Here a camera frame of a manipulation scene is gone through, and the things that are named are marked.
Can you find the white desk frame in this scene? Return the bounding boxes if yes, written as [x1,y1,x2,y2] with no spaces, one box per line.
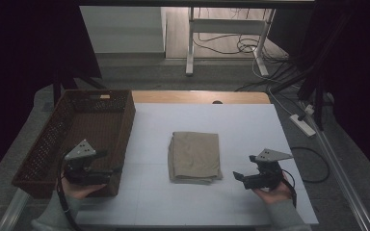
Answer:
[185,7,278,78]

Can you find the white table cover sheet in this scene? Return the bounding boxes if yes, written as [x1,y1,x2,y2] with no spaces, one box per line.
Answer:
[75,102,320,226]

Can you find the brown woven basket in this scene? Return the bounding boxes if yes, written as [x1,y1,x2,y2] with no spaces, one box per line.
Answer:
[11,89,137,199]

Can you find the dark curtain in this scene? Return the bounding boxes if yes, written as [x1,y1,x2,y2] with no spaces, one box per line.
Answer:
[0,0,103,189]
[297,0,370,186]

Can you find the tangled black floor cables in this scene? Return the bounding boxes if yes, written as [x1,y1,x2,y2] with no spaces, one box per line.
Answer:
[192,7,300,92]

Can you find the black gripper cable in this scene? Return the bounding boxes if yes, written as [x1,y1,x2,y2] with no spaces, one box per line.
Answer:
[55,153,84,231]
[280,168,299,209]

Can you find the black stand with legs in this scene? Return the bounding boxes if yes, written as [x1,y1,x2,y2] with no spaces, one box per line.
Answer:
[51,66,108,108]

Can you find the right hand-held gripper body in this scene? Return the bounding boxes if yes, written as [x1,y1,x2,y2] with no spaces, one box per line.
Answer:
[243,147,294,191]

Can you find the white power strip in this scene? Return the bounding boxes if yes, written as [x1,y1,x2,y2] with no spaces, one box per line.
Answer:
[289,114,317,139]

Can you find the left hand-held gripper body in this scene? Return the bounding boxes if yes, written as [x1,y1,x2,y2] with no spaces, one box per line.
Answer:
[62,139,110,187]

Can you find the person's left hand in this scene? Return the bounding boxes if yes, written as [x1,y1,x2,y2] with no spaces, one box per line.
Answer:
[58,174,107,201]

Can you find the beige cloth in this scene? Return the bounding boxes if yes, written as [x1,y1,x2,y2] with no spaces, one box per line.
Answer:
[167,131,224,186]

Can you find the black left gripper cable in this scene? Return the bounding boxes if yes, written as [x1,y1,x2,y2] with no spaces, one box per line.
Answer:
[55,153,84,231]

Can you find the black looped floor cable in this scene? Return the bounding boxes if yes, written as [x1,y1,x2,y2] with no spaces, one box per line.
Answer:
[289,146,330,185]

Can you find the person's right hand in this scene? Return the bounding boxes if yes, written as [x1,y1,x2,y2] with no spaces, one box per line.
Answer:
[251,172,294,206]

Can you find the white floor cable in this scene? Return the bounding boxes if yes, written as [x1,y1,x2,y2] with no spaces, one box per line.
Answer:
[251,46,304,117]

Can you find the long silver metal rail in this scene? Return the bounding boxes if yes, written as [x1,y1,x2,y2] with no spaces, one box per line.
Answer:
[298,100,370,231]

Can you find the short silver metal rail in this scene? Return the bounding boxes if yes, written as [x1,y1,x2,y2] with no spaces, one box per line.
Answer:
[0,187,31,231]

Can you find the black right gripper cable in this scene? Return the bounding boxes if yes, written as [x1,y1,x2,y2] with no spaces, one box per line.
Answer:
[280,168,299,209]

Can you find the black stand with poles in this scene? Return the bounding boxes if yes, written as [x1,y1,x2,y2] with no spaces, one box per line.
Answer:
[269,9,355,132]

